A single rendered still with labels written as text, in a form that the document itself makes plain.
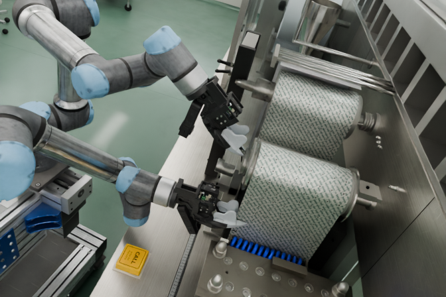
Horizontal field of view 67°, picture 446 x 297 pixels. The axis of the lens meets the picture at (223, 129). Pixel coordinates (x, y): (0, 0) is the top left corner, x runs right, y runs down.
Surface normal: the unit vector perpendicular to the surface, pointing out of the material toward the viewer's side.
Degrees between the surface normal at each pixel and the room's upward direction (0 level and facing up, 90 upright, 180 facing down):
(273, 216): 90
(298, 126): 92
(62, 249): 0
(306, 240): 90
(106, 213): 0
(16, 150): 36
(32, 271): 0
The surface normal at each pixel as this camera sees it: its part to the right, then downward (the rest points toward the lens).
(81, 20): 0.69, 0.61
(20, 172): 0.52, 0.54
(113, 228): 0.22, -0.78
